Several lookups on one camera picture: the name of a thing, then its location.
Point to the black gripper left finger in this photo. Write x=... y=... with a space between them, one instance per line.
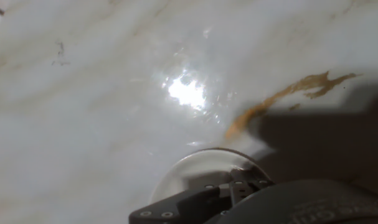
x=182 y=205

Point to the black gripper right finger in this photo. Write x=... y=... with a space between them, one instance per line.
x=241 y=186

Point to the white floral ceramic plate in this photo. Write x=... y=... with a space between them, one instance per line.
x=195 y=169

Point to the marble pattern table mat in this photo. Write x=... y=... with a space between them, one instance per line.
x=98 y=124

